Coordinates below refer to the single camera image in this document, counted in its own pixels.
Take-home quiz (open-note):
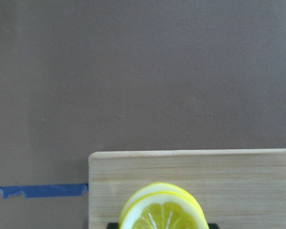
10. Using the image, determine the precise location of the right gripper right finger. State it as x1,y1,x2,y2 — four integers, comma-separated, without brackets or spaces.
208,223,217,229

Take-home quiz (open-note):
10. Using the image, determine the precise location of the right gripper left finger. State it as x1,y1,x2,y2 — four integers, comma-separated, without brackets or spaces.
107,222,119,229

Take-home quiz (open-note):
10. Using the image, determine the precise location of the yellow lemon slice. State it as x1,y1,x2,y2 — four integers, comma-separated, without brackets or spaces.
118,182,209,229

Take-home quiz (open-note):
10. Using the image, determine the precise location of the wooden cutting board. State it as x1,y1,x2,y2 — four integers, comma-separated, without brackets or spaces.
89,149,286,229

